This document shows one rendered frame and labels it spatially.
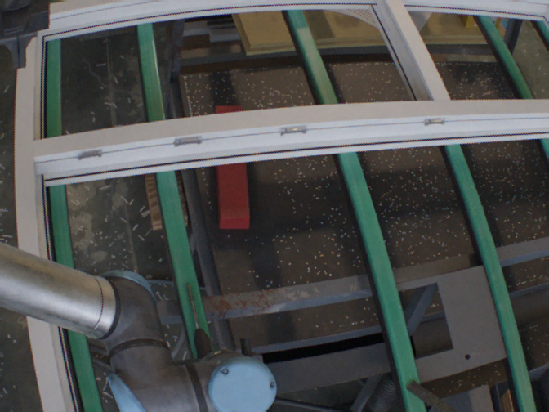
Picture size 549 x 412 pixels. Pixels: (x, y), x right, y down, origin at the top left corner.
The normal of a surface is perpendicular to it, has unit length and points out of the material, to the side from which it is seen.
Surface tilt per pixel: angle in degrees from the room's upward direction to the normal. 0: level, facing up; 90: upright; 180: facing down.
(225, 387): 31
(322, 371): 0
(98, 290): 43
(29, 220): 0
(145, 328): 20
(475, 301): 0
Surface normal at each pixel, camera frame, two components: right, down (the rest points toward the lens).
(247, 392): 0.27, -0.09
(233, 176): 0.10, -0.58
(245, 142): 0.20, 0.81
